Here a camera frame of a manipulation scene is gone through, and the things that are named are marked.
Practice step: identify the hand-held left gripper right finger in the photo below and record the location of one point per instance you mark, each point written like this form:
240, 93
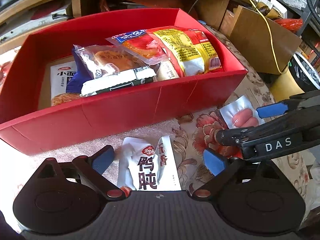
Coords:
215, 162

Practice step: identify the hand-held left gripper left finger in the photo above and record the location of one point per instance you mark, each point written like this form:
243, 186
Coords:
102, 160

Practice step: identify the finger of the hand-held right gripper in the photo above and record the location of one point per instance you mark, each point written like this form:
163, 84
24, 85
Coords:
271, 110
232, 136

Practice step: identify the pink sausage packet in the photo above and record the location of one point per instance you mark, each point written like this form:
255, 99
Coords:
240, 120

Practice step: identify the red cardboard box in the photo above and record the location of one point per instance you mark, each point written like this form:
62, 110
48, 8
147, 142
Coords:
112, 120

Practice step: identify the white duck gizzard packet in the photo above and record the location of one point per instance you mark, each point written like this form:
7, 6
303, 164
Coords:
150, 165

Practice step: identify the white and green snack packet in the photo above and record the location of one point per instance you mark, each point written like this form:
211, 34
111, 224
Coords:
105, 85

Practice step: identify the dark blue snack packet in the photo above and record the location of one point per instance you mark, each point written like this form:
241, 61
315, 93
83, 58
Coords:
75, 82

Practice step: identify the yellow snack packet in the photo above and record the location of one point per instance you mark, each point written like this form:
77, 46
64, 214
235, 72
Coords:
190, 52

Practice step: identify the clear round bread packet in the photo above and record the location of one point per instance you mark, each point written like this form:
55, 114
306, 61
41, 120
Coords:
112, 57

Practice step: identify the blue and red snack packet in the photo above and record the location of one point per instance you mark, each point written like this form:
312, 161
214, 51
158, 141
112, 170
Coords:
140, 47

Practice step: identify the yellow container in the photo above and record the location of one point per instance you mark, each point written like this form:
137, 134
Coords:
282, 85

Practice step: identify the white bucket with black liner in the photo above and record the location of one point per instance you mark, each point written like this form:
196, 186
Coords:
305, 72

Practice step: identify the brown cardboard box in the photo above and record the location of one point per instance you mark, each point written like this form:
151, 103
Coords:
255, 40

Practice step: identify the orange plastic bag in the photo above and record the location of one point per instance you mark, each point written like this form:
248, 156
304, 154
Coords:
290, 24

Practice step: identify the white spicy strip packet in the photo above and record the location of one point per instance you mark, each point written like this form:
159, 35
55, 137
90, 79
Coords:
60, 80

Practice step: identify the steamed cake packet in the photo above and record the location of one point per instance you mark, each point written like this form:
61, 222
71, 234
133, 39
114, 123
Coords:
167, 71

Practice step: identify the silver media player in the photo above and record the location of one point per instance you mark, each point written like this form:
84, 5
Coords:
25, 27

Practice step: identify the red orange bag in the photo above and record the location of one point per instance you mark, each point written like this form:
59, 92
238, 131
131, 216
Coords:
150, 2

